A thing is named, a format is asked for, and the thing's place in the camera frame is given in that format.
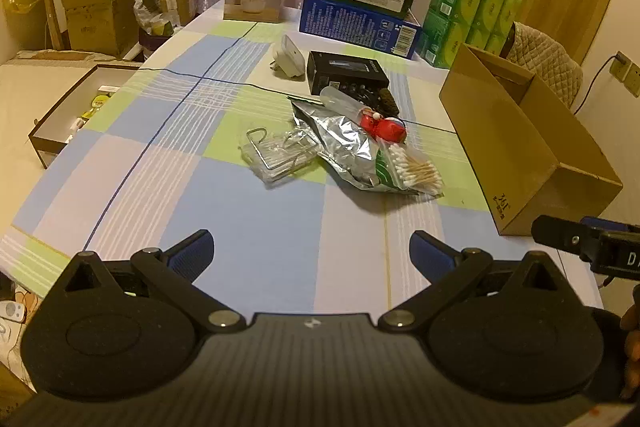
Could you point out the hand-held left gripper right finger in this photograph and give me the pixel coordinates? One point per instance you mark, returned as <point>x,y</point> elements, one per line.
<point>429,253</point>

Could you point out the dark bin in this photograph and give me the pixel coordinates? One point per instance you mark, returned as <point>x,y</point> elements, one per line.
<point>152,47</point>

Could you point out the checked tablecloth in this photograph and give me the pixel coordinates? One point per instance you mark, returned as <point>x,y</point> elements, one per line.
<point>250,232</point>

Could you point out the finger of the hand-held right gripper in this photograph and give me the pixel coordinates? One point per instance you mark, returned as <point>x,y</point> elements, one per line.
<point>612,225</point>
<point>560,232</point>

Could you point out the person's right hand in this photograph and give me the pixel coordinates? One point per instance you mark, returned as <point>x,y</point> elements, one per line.
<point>632,347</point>

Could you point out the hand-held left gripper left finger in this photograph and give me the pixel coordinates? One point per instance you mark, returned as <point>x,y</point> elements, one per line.
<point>195,252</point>

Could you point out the bag of cotton swabs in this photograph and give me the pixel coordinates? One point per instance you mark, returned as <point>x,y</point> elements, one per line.
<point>415,169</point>

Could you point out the green tissue multipack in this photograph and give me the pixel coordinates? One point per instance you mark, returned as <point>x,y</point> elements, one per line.
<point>465,12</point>

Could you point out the large brown cardboard carton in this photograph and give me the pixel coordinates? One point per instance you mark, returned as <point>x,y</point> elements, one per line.
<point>95,17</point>

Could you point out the yellow toy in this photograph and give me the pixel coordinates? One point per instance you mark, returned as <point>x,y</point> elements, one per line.
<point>95,107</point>

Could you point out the blue box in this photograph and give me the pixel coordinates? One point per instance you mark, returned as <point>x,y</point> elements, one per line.
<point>350,27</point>

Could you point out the clear pack of hooks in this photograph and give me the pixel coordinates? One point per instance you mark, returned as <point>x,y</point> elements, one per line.
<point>280,157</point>

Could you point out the dark bristle brush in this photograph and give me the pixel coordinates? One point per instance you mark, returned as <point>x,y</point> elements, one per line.
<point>387,102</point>

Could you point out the red and white toy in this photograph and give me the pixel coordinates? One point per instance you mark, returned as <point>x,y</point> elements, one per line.
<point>385,129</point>

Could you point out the silver foil bag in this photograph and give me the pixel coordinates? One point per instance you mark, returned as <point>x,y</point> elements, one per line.
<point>340,142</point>

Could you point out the clear plastic measuring cup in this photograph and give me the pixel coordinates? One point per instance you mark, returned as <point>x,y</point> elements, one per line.
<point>340,101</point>

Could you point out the wall socket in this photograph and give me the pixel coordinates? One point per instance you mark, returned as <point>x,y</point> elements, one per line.
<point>632,77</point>

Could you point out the white remote control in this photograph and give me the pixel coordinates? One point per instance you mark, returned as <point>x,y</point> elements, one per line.
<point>11,311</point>

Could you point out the white plug adapter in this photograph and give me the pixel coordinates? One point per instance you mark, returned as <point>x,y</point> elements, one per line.
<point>290,57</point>

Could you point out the shallow box beside table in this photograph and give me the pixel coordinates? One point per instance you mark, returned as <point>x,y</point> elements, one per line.
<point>45,141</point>

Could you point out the crumpled clear plastic bag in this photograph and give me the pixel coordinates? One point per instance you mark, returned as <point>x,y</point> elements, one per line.
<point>150,2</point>

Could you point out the black shaver box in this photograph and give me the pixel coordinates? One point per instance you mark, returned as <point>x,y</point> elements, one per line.
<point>345,72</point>

